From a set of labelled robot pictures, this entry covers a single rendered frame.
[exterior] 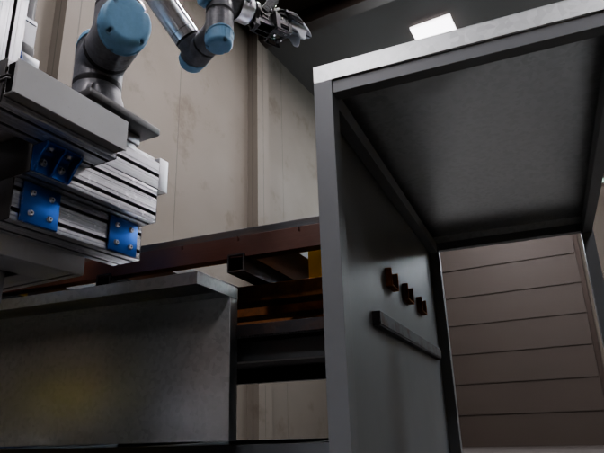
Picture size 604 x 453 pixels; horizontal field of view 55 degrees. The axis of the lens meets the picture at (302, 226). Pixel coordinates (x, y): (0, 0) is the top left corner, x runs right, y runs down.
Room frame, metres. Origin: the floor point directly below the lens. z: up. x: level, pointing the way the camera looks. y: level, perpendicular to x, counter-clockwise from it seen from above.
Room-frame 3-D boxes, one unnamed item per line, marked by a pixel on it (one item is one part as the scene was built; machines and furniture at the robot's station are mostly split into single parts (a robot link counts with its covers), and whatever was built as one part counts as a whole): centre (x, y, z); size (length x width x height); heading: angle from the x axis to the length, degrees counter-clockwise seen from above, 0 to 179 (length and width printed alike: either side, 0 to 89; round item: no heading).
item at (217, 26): (1.29, 0.21, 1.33); 0.11 x 0.08 x 0.11; 37
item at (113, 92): (1.22, 0.50, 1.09); 0.15 x 0.15 x 0.10
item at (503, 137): (1.54, -0.55, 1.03); 1.30 x 0.60 x 0.04; 158
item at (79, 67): (1.22, 0.49, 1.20); 0.13 x 0.12 x 0.14; 37
